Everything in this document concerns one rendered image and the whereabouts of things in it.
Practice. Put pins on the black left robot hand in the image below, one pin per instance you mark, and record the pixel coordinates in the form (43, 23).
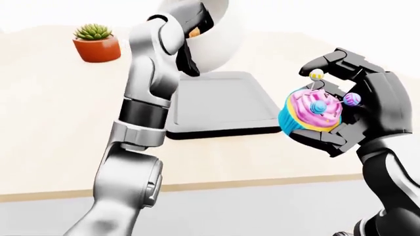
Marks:
(201, 17)

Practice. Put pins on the white bowl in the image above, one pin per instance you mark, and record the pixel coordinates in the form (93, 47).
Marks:
(223, 41)

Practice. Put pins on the orange donut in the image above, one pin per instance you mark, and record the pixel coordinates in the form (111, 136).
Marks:
(195, 32)

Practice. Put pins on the grey rectangular tray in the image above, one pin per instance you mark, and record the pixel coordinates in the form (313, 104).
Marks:
(226, 103)

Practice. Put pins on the pink frosted blue cupcake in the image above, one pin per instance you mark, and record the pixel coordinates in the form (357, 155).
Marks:
(311, 113)

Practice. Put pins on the succulent in terracotta pot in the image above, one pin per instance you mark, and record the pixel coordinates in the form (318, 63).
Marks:
(96, 49)

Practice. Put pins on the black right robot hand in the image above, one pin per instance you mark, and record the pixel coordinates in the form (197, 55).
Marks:
(384, 103)

